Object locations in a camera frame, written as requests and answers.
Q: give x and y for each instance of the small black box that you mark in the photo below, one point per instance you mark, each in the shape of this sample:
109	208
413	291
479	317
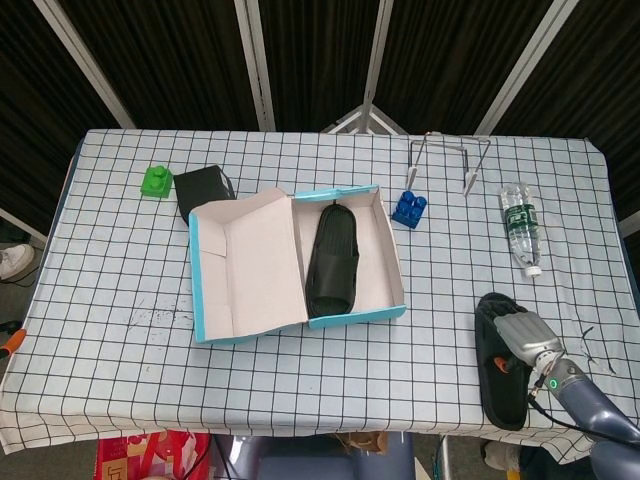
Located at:
197	190

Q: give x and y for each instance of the white checked tablecloth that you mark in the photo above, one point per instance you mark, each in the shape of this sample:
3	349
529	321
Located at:
100	350

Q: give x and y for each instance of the blue cardboard shoe box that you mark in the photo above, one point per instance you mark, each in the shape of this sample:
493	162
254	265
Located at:
260	270

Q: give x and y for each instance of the green toy building block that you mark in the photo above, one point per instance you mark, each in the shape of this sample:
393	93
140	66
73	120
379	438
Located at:
156	182

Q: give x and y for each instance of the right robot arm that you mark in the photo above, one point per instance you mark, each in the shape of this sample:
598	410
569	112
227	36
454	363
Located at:
590	410

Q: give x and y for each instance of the white sneaker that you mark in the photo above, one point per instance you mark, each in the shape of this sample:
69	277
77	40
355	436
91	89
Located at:
15	260

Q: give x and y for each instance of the clear plastic water bottle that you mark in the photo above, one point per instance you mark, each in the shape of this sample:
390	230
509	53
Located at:
520	225

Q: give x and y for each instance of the black rubber slipper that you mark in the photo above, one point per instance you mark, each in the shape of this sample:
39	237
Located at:
502	400
332	270

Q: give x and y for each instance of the red printed snack package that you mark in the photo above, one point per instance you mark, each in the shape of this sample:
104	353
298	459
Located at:
145	457

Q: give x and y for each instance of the black folding screen white frame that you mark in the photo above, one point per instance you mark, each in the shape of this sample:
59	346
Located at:
175	60

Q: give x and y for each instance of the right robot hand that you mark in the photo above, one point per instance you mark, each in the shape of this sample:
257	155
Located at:
530	335

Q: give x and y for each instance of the blue toy building block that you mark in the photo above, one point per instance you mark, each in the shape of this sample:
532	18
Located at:
410	210

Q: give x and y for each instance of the blue chair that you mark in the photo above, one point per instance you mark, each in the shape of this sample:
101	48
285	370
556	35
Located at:
320	462

